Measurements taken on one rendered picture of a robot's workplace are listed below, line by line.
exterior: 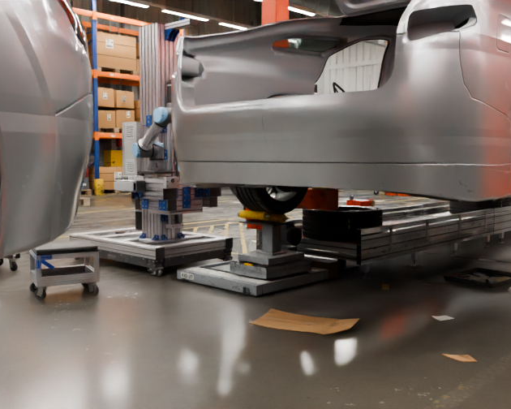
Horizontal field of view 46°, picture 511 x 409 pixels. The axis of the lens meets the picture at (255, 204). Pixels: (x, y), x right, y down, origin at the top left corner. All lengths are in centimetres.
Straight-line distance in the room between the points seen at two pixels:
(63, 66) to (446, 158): 168
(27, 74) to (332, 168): 176
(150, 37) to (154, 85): 40
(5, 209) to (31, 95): 23
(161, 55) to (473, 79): 313
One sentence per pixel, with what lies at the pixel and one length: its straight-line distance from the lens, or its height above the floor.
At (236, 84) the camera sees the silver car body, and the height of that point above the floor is 139.
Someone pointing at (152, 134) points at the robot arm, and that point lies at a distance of 468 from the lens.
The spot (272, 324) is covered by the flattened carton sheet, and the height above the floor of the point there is 1.
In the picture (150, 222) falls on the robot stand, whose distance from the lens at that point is 525.
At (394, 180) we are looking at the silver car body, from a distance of 263.
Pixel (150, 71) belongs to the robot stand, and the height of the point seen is 165.
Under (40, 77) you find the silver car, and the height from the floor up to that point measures 109.
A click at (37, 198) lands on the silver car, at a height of 85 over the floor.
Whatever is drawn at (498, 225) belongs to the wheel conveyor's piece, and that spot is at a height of 21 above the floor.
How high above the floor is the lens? 93
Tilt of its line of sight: 5 degrees down
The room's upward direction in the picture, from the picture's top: straight up
